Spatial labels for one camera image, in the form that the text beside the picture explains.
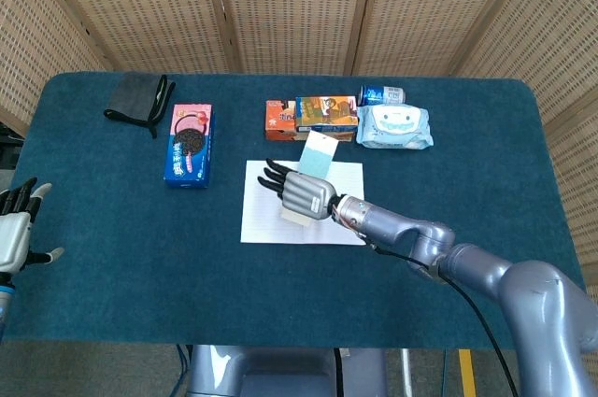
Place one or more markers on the teal carpet table mat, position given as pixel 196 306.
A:
pixel 117 252

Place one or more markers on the light blue wet wipes pack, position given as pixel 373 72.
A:
pixel 392 128

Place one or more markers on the grey cloth with black trim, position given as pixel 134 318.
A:
pixel 133 95

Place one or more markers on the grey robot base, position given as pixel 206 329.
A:
pixel 280 371

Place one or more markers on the open white lined notebook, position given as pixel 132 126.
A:
pixel 261 224

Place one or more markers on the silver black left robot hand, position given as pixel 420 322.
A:
pixel 11 238

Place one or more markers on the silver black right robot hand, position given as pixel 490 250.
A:
pixel 306 194

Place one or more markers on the blue Oreo cookie box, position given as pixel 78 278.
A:
pixel 189 145

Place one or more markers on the bamboo folding screen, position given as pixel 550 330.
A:
pixel 299 4

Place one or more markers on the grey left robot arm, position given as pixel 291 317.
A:
pixel 4 299

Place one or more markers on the illustrated cartoon cardboard box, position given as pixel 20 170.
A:
pixel 327 112

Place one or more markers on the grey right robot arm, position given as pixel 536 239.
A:
pixel 537 285

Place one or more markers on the dark metal frame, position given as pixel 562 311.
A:
pixel 9 142

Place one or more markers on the orange snack box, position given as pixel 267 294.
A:
pixel 276 122

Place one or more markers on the light blue tasselled bookmark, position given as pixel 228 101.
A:
pixel 317 159

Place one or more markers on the blue white drink can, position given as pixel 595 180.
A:
pixel 380 95

